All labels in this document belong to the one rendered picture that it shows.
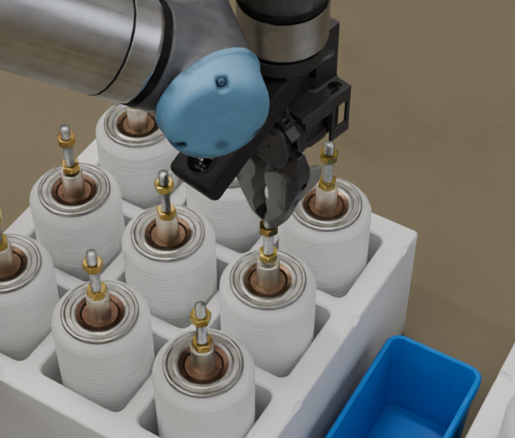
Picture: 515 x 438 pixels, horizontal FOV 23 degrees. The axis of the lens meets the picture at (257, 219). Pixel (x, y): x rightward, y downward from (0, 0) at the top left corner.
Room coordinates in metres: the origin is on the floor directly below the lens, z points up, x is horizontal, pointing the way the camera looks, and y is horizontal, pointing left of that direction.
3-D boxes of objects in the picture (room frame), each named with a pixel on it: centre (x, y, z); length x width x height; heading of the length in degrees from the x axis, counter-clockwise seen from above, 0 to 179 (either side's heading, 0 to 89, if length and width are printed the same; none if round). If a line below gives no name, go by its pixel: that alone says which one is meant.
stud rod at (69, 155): (0.91, 0.19, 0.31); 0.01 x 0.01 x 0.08
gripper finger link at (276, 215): (0.79, -0.04, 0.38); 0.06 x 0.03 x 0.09; 135
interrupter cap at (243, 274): (0.79, -0.01, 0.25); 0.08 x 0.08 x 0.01
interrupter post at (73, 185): (0.91, 0.19, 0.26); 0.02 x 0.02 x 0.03
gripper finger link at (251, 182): (0.82, -0.01, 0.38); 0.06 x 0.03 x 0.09; 135
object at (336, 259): (0.89, -0.07, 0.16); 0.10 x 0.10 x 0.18
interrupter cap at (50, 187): (0.91, 0.19, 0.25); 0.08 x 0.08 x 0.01
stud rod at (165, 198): (0.85, 0.09, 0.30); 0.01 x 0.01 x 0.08
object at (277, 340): (0.79, -0.01, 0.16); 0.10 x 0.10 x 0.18
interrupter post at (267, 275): (0.79, -0.01, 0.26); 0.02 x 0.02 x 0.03
